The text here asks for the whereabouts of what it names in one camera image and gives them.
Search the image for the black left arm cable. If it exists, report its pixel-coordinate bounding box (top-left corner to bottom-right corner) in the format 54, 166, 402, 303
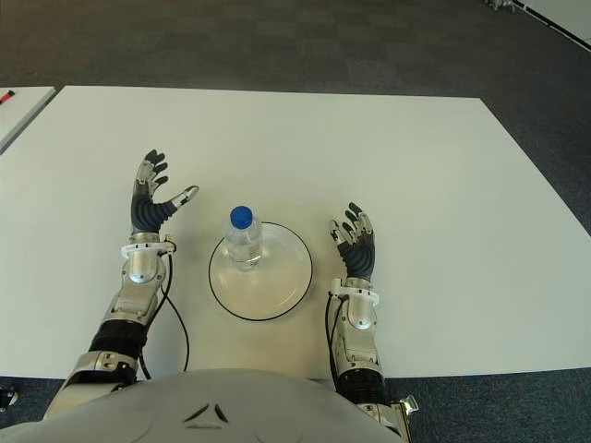
138, 252, 190, 379

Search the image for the white plate black rim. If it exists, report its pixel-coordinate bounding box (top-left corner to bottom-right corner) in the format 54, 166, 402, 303
208, 221, 314, 321

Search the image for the white side table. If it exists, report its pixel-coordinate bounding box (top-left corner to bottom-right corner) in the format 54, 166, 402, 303
0, 87, 57, 156

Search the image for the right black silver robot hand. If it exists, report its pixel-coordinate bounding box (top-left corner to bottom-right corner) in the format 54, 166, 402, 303
328, 200, 378, 281

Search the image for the clear water bottle blue cap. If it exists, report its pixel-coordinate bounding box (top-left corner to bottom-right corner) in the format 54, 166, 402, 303
223, 205, 264, 272

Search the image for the grey robot torso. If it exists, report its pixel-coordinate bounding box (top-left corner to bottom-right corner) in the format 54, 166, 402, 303
0, 367, 410, 443

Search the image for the white wall panel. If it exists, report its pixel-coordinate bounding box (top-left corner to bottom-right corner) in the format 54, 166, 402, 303
514, 0, 591, 50

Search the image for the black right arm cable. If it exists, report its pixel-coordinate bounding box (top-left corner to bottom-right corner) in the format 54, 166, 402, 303
324, 294, 347, 391

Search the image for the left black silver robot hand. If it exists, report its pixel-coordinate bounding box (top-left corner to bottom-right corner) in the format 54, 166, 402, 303
129, 149, 200, 236

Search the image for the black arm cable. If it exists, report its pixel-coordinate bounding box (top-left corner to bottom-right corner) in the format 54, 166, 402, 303
324, 294, 347, 391
138, 252, 190, 379

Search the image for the silver metal clip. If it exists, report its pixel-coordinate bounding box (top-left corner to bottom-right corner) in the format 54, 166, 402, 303
394, 395, 421, 437

